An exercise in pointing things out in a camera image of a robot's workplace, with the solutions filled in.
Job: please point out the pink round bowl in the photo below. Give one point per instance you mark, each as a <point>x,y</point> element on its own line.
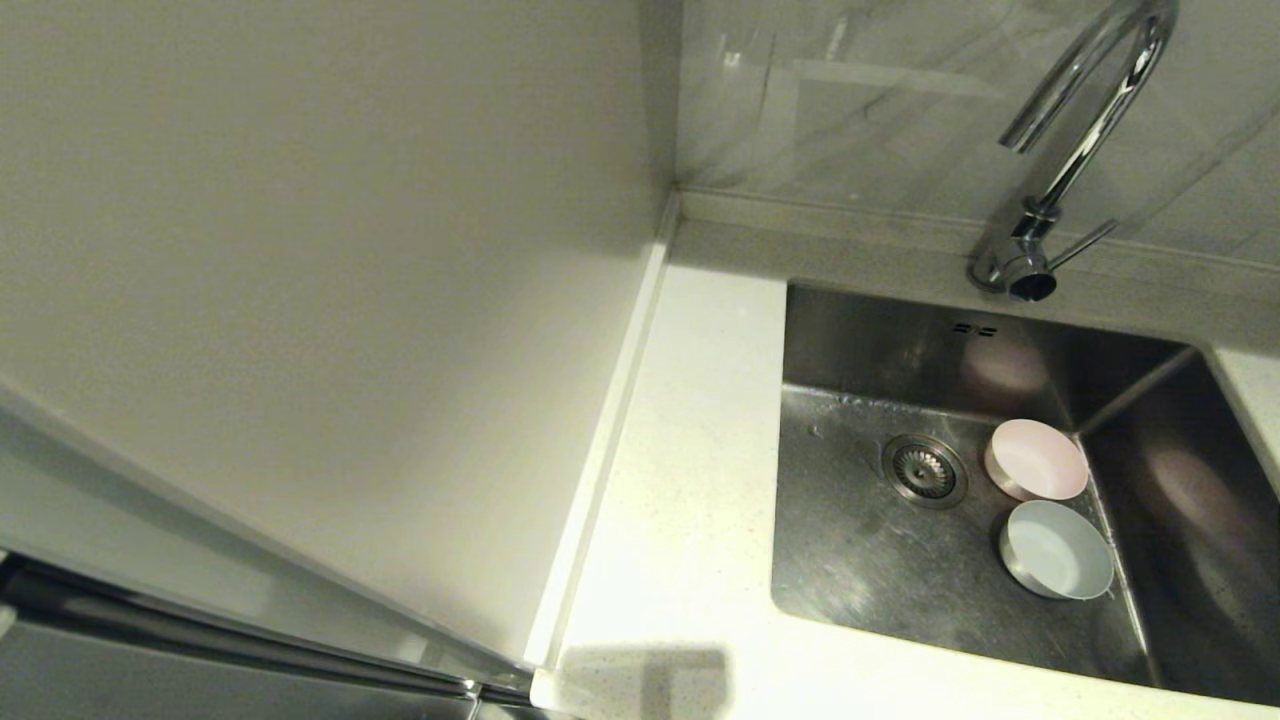
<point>1040,460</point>

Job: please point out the pale blue round bowl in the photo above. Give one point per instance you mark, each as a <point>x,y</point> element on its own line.
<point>1060,550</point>

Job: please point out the stainless steel sink basin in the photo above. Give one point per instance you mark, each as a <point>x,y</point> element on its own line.
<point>870,570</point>

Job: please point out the round metal drain strainer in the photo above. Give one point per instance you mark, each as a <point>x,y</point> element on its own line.
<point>924,471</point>

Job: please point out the tall silver door refrigerator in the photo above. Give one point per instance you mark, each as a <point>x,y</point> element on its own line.
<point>300,250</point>

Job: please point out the chrome gooseneck faucet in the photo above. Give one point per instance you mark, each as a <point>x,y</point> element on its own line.
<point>1080,155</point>

